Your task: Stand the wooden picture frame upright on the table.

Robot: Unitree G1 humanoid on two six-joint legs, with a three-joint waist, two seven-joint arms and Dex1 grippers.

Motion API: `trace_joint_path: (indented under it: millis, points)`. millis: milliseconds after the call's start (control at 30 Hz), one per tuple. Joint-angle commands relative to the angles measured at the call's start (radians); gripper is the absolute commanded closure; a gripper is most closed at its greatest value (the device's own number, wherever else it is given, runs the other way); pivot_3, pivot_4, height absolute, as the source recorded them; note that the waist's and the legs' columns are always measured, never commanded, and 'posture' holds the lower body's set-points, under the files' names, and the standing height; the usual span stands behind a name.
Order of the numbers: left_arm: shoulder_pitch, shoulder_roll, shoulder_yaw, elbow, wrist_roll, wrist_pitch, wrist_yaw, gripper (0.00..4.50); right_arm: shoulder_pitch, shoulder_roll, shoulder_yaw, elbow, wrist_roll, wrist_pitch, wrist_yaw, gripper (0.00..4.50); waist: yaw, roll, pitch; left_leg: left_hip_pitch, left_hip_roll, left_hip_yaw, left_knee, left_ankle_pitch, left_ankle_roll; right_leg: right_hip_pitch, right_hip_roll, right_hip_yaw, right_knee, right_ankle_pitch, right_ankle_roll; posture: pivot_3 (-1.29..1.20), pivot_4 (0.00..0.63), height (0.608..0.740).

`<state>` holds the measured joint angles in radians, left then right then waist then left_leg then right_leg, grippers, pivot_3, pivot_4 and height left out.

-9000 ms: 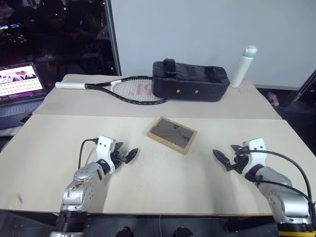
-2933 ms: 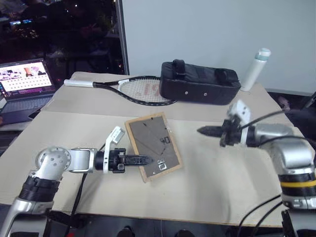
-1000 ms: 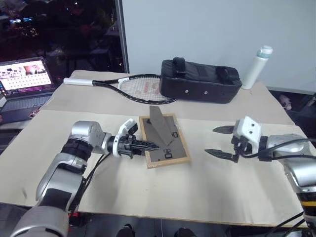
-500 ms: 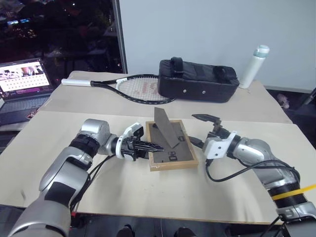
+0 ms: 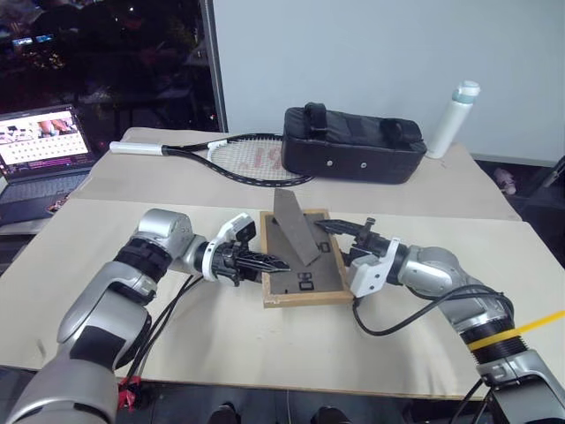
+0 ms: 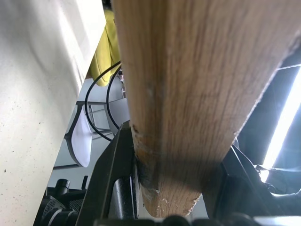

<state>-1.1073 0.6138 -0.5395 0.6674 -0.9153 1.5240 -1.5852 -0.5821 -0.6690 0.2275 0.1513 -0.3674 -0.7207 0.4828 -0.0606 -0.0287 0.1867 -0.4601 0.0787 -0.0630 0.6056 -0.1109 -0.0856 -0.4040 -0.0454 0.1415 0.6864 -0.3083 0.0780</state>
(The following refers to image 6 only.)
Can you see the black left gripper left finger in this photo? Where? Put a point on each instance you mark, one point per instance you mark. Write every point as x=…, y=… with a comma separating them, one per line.
x=113, y=183

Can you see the wooden board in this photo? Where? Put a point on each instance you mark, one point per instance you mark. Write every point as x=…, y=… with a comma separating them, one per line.
x=188, y=94

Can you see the black machinery with label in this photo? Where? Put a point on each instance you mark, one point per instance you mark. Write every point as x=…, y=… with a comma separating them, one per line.
x=61, y=204

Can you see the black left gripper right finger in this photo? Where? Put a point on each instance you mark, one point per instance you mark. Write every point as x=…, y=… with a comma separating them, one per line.
x=237, y=188

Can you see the white chair with grey frame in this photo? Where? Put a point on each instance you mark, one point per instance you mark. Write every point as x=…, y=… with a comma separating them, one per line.
x=81, y=141

